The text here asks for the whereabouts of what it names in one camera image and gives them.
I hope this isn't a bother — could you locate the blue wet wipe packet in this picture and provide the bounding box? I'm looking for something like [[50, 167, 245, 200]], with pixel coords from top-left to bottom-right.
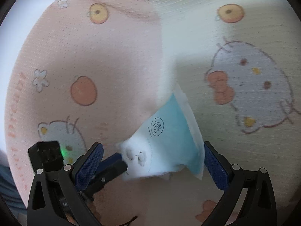
[[118, 85, 204, 181]]

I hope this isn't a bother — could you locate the pink Hello Kitty bedsheet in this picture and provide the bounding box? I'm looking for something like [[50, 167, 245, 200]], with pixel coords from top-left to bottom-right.
[[4, 0, 300, 221]]

